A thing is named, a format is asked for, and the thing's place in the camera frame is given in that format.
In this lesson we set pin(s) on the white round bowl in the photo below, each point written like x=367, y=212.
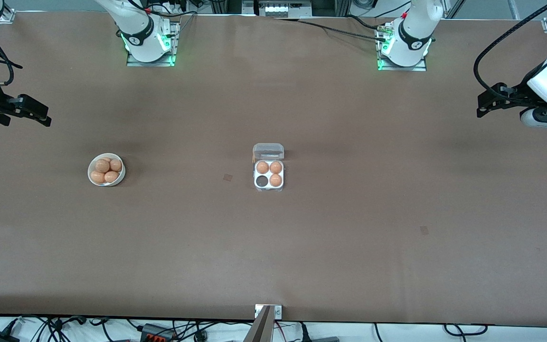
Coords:
x=120, y=178

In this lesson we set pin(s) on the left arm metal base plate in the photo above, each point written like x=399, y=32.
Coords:
x=420, y=68

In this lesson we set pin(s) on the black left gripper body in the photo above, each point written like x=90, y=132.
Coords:
x=518, y=93

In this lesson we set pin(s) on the black and orange power strip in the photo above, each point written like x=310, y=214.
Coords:
x=157, y=332

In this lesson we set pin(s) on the clear plastic egg box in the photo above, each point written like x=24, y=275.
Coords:
x=268, y=152

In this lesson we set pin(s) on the small metal clamp bracket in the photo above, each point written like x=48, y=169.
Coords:
x=278, y=311

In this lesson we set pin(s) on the brown egg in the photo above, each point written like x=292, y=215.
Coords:
x=116, y=165
x=276, y=180
x=276, y=167
x=102, y=166
x=111, y=177
x=97, y=177
x=262, y=167

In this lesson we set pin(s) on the aluminium camera pole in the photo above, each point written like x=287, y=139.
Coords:
x=259, y=330

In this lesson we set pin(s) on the black power adapter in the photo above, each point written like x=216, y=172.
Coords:
x=0, y=338

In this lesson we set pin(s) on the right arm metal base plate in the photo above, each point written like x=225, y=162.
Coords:
x=133, y=62

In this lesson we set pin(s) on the white power strip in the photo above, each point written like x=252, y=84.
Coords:
x=278, y=8

